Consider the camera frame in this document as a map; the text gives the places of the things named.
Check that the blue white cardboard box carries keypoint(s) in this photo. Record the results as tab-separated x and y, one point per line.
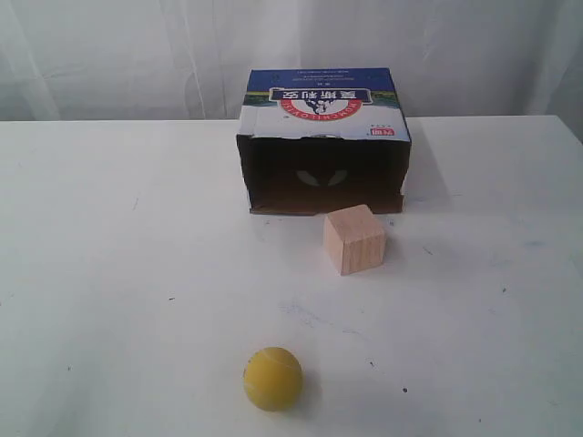
315	140

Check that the light wooden cube block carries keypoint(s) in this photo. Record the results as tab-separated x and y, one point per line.
354	239

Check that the yellow ball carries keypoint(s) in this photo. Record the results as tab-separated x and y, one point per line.
273	379

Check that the white backdrop curtain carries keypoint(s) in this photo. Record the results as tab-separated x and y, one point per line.
191	59

